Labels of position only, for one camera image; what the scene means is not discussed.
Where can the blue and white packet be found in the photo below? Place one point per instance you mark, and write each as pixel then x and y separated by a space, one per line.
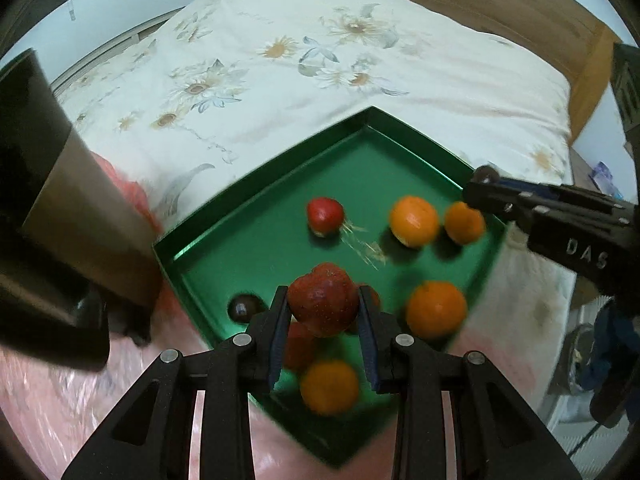
pixel 604 176

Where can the wooden headboard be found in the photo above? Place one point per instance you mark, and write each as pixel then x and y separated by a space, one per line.
pixel 450 0

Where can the orange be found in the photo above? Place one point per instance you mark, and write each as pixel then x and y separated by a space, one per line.
pixel 414 221
pixel 436 308
pixel 330 387
pixel 465 222

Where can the black and copper kettle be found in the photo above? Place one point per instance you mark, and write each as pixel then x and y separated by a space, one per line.
pixel 50 185

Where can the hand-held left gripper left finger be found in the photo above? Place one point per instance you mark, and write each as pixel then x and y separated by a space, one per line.
pixel 277 340

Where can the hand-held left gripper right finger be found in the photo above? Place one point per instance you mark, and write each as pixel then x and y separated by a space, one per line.
pixel 367 345

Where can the green cardboard box tray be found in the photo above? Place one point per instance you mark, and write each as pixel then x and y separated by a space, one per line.
pixel 250 240

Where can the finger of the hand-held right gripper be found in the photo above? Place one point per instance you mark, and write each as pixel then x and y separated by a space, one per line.
pixel 550 192
pixel 500 205

